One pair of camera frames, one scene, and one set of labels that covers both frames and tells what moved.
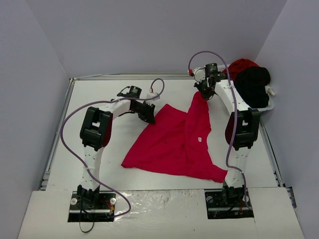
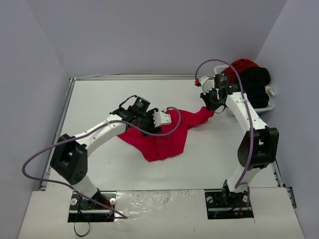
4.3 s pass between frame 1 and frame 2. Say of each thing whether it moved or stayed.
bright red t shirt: moved
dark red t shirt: stayed
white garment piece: stayed
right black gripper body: moved
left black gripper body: moved
